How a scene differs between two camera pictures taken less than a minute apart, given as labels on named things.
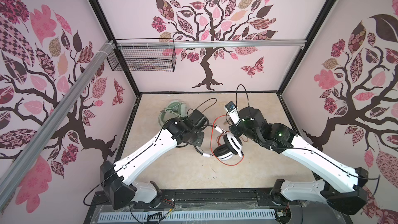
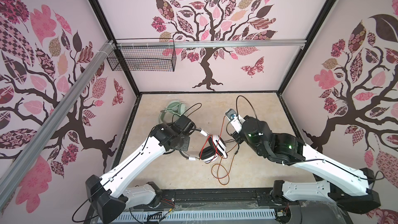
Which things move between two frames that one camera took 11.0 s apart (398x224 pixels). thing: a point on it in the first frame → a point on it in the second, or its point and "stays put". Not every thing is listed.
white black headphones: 231,146 → 216,149
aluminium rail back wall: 199,43 stays put
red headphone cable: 211,145 → 214,156
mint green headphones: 177,107 stays put
